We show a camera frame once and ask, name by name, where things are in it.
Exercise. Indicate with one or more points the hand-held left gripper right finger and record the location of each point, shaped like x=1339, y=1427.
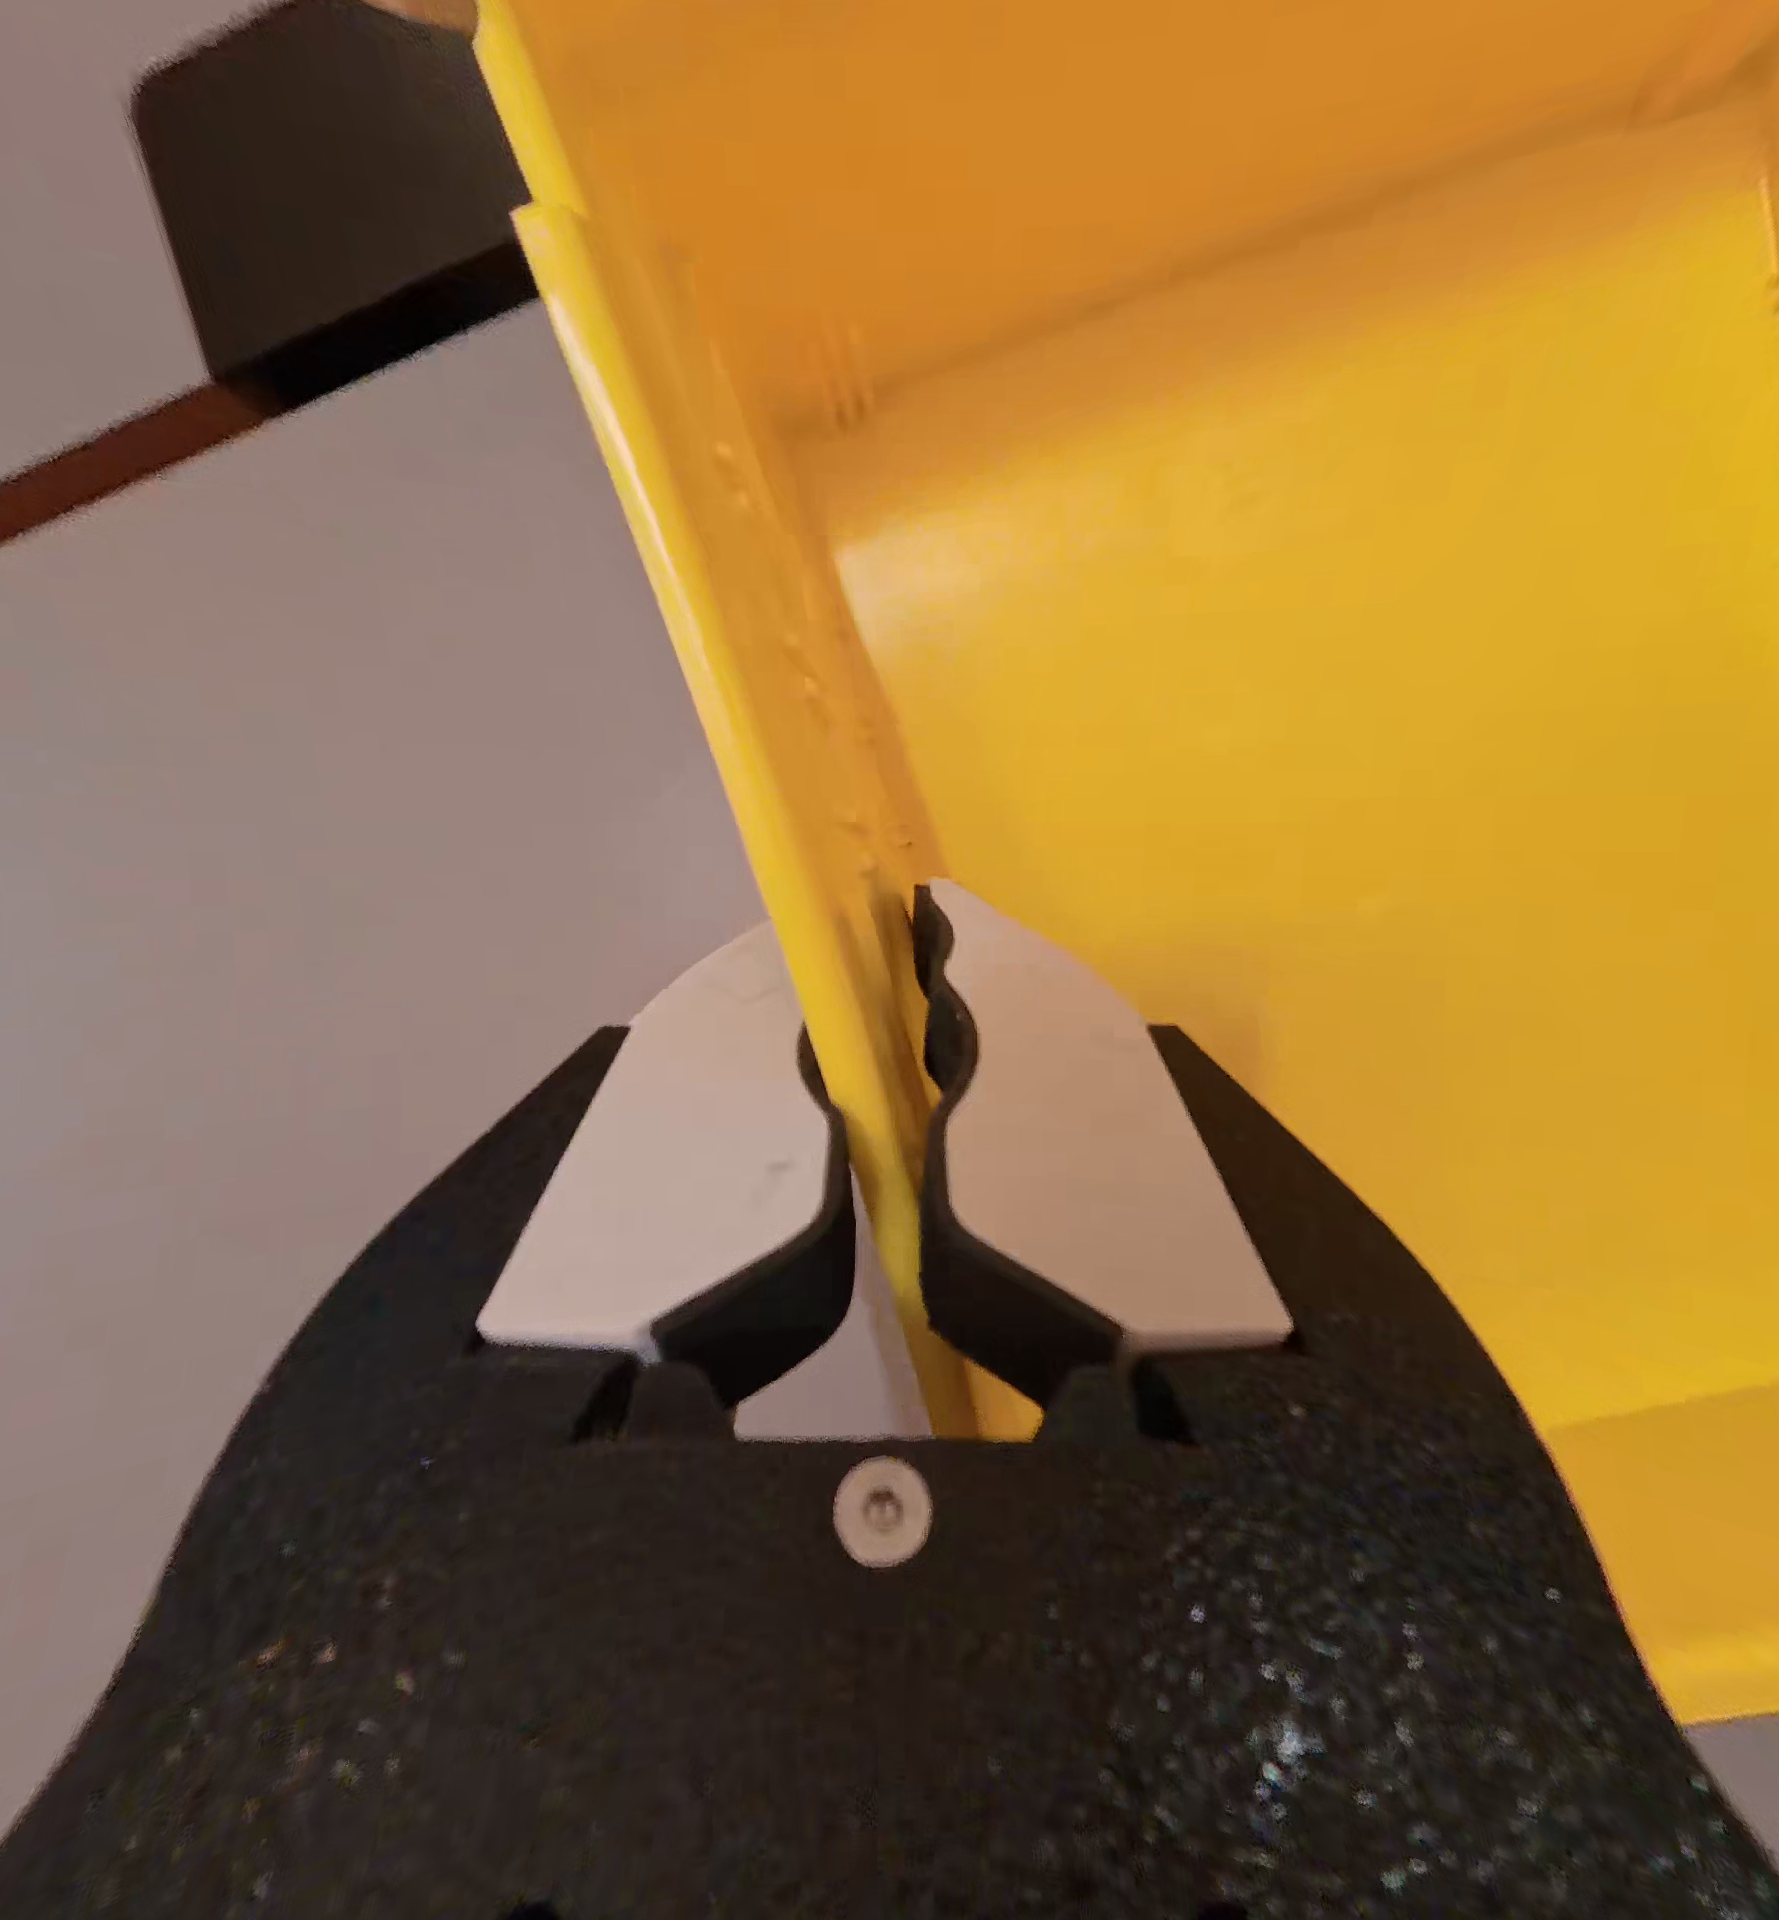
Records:
x=1099, y=1171

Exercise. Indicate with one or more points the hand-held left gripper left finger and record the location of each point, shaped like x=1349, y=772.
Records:
x=680, y=1171

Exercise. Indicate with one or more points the yellow plastic box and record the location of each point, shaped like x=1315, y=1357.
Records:
x=1353, y=751

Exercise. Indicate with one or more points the black block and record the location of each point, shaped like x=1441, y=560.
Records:
x=336, y=182

